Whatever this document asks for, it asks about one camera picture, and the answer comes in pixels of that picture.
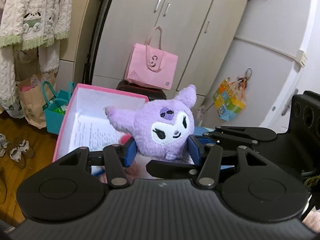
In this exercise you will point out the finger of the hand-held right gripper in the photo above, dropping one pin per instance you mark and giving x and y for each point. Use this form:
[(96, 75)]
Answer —
[(240, 132), (170, 166)]

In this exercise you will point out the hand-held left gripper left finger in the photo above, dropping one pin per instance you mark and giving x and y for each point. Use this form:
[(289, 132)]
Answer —
[(131, 152)]

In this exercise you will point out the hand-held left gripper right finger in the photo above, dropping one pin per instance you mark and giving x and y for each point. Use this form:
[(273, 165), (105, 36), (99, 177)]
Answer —
[(193, 150)]

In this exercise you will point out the purple plush toy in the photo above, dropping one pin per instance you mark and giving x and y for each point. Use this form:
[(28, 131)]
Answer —
[(160, 120)]

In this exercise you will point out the pink cardboard box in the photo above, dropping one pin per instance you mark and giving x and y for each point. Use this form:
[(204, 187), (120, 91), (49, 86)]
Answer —
[(100, 105)]

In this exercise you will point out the person's right forearm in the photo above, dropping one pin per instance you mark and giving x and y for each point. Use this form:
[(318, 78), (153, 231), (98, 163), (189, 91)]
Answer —
[(312, 222)]

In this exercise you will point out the colourful gift bag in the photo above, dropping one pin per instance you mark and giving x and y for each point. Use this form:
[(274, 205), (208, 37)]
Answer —
[(228, 102)]

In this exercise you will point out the printed paper sheet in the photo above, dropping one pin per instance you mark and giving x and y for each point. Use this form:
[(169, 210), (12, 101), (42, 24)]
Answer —
[(95, 132)]

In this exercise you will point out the black suitcase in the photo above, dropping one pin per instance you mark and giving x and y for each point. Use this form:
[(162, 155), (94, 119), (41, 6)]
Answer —
[(130, 87)]

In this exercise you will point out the white door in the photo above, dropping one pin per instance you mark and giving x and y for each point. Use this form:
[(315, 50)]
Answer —
[(312, 55)]

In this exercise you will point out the pink tote bag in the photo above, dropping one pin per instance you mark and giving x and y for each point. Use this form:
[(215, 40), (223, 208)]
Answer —
[(150, 72)]

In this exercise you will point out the teal gift bag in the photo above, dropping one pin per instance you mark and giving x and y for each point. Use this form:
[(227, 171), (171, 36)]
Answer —
[(53, 122)]

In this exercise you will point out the brown fluffy shoe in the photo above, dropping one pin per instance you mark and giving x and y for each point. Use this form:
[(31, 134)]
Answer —
[(17, 151), (27, 157)]

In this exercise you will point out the grey wardrobe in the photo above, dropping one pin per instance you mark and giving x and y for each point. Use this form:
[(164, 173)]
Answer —
[(187, 42)]

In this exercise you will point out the brown paper bag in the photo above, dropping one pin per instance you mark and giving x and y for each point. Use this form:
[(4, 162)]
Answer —
[(32, 105)]

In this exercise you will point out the white sneaker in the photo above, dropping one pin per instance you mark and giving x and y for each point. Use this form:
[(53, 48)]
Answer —
[(3, 143)]

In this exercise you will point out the white fluffy green-trimmed garment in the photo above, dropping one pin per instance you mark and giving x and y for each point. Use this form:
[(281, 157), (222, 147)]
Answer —
[(30, 10)]

